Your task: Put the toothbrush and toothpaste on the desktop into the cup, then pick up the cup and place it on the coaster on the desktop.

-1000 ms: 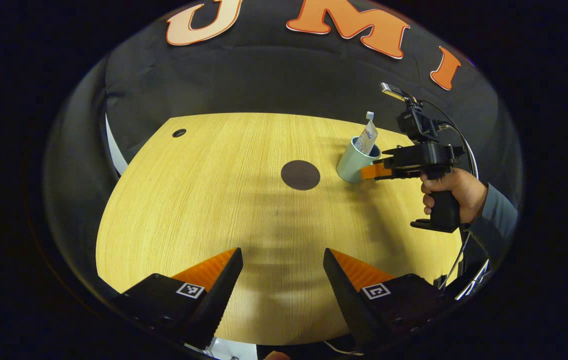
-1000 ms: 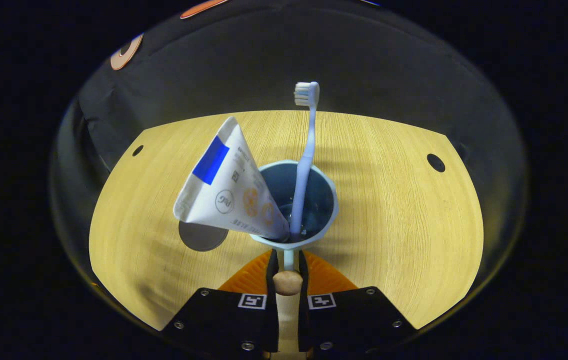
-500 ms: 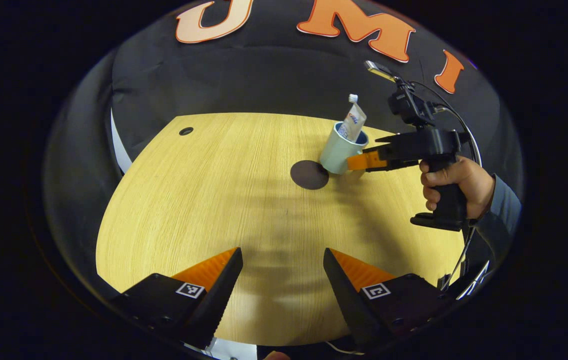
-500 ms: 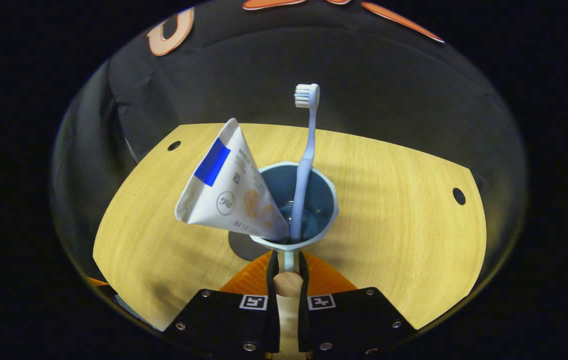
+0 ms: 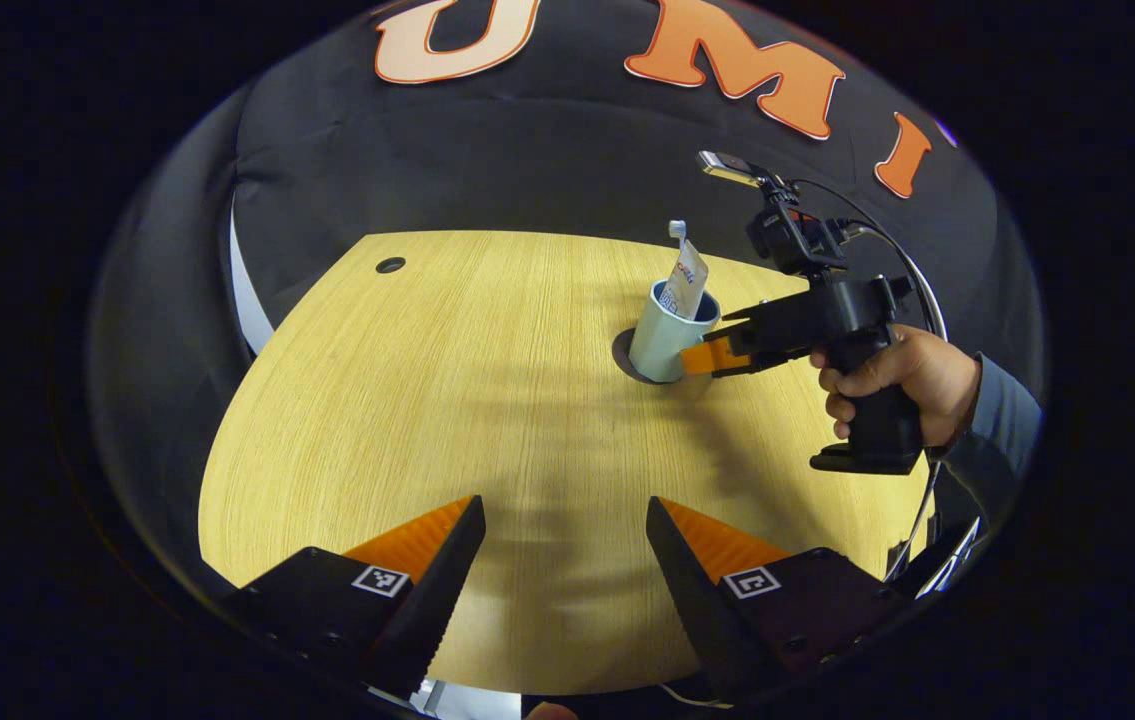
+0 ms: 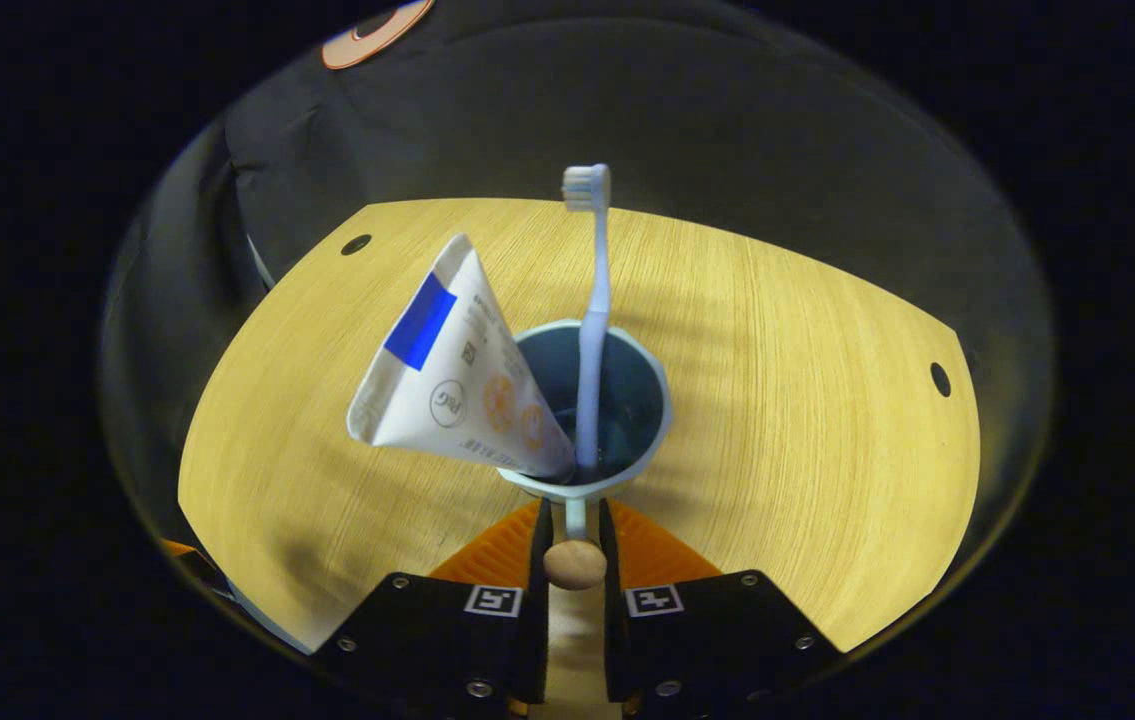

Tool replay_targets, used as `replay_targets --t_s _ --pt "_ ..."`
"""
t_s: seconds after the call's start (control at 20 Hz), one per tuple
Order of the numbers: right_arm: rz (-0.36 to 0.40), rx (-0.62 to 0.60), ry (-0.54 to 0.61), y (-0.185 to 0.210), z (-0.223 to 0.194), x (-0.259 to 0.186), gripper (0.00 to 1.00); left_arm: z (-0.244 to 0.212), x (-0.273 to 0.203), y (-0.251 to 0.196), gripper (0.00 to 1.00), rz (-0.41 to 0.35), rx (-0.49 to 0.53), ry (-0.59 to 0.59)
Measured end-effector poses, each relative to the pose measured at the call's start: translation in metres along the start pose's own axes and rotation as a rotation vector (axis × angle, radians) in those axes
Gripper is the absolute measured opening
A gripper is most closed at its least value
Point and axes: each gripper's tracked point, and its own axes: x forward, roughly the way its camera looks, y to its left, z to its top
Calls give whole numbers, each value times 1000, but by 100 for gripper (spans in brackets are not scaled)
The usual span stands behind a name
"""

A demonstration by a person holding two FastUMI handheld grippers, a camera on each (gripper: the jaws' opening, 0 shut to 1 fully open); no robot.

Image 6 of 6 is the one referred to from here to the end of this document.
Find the white toothpaste tube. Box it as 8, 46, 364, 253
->
346, 233, 579, 482

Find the pale blue toothbrush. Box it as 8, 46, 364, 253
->
562, 163, 615, 477

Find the black backdrop cloth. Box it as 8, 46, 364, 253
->
99, 0, 1058, 561

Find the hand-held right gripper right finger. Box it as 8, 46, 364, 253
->
598, 498, 844, 720

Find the pale blue cup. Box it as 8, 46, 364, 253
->
497, 319, 674, 591

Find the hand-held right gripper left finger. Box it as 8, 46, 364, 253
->
311, 499, 555, 720

